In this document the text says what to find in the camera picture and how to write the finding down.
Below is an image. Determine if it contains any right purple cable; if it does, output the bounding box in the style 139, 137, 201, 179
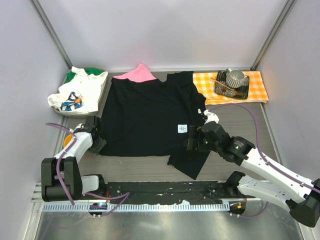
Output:
207, 103, 320, 220

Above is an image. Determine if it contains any orange checkered cloth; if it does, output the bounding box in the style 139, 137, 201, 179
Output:
193, 71, 269, 105

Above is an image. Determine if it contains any pink folded towel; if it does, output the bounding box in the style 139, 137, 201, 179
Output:
114, 63, 156, 83

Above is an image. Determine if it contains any black t shirt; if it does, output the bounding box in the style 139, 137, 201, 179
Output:
100, 71, 209, 179

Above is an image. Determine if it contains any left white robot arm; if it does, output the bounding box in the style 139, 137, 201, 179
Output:
41, 116, 107, 205

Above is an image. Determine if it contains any white printed t shirt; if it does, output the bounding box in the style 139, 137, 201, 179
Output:
47, 66, 109, 113

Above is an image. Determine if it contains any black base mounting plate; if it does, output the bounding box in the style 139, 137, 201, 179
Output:
95, 181, 245, 205

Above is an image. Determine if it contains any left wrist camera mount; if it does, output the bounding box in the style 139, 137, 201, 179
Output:
73, 123, 85, 134

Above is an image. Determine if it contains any green t shirt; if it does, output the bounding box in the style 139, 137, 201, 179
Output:
64, 67, 104, 83

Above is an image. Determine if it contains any orange plastic bowl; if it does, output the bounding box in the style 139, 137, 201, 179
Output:
63, 134, 73, 148

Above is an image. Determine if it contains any black floral square plate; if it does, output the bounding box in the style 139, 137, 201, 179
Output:
214, 68, 250, 100

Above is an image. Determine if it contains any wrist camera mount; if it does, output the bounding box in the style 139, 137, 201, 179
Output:
203, 109, 219, 124
73, 123, 85, 134

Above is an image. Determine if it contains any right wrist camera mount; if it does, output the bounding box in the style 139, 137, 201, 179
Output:
203, 109, 219, 124

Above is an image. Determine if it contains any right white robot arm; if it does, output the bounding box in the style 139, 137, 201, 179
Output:
186, 121, 320, 228

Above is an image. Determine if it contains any grey laundry basket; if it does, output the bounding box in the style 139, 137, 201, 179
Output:
51, 66, 108, 118

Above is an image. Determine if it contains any white slotted cable duct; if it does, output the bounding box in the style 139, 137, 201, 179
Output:
42, 201, 230, 213

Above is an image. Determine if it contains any gold chopstick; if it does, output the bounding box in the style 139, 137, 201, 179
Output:
210, 77, 245, 96

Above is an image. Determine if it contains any grey striped ceramic cup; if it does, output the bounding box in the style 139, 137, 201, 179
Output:
225, 68, 246, 89

